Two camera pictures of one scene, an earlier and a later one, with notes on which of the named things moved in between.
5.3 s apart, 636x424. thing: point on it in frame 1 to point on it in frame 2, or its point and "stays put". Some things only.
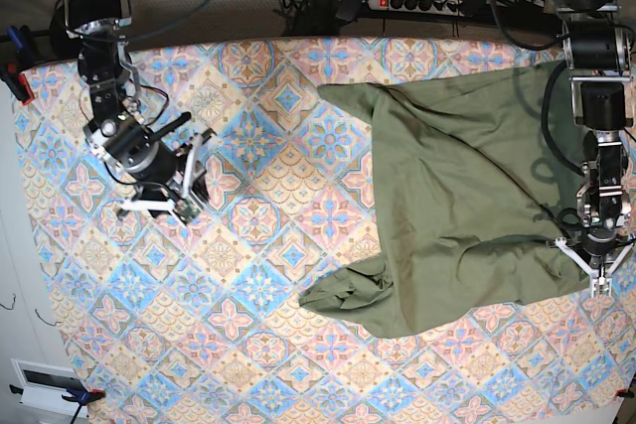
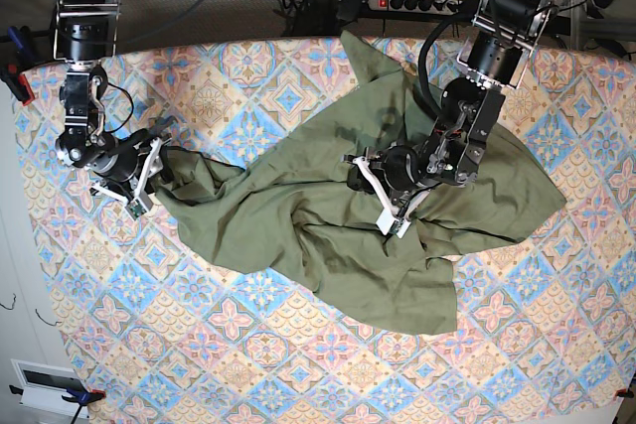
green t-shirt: x=472 y=174 to x=299 y=217
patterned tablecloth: x=198 y=319 stays put
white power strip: x=414 y=4 stays put
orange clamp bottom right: x=622 y=392 stays put
